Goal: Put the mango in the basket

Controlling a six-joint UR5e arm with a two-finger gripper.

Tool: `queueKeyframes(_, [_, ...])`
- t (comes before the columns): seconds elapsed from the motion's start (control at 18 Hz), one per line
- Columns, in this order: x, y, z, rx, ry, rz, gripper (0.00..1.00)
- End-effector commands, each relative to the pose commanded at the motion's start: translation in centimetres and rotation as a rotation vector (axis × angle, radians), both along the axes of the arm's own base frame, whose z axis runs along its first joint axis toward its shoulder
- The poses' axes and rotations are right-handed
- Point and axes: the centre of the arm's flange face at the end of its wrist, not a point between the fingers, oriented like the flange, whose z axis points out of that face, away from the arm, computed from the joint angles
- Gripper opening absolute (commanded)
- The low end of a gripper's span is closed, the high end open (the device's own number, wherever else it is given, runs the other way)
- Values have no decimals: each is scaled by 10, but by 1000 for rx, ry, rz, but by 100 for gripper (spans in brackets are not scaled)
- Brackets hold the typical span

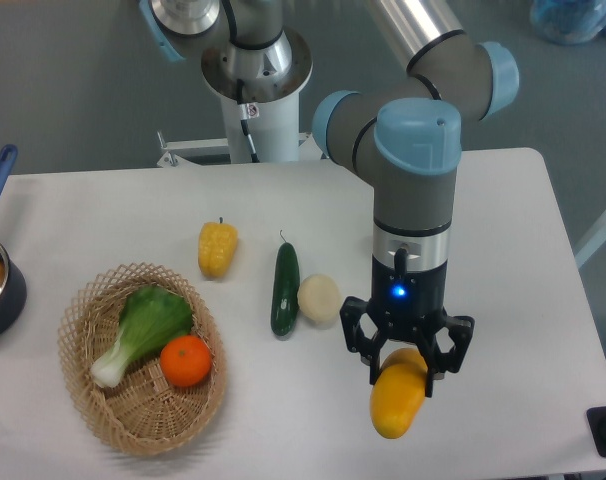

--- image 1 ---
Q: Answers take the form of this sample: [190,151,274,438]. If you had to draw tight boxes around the blue plastic bag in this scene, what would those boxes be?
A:
[529,0,606,46]

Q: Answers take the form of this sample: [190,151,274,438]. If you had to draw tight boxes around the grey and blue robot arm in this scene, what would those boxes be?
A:
[139,1,519,384]

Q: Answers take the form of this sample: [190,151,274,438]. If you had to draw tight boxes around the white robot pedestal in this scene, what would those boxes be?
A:
[157,91,310,168]

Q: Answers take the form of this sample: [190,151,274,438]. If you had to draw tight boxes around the yellow corn cob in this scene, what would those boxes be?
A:
[198,217,238,278]

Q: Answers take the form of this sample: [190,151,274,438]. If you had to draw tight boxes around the yellow orange mango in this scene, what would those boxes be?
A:
[370,348,428,439]

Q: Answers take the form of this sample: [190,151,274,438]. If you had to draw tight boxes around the orange tangerine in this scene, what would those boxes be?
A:
[159,335,212,388]

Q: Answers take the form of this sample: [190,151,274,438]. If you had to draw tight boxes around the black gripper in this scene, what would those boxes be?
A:
[339,258,475,398]

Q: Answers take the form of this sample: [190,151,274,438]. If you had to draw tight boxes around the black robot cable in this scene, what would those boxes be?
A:
[219,0,261,164]

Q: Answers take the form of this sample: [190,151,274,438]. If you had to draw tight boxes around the dark green cucumber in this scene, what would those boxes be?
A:
[270,237,300,337]

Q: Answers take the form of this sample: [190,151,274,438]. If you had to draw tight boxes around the green bok choy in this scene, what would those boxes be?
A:
[90,285,193,388]

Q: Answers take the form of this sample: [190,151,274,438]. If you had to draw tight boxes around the woven wicker basket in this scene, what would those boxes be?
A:
[58,263,227,456]

